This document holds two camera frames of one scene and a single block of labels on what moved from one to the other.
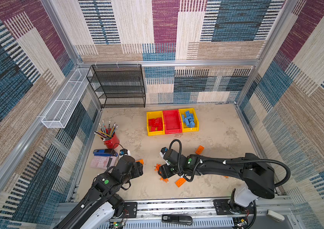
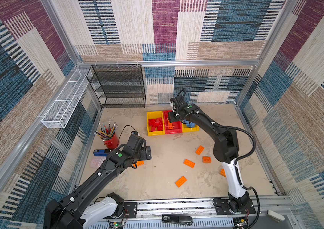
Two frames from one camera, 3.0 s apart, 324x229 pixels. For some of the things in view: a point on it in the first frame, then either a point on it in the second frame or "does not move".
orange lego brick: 180,182 does not move
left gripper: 137,169 → 144,156
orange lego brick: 141,161 does not move
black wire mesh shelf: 117,85 does not move
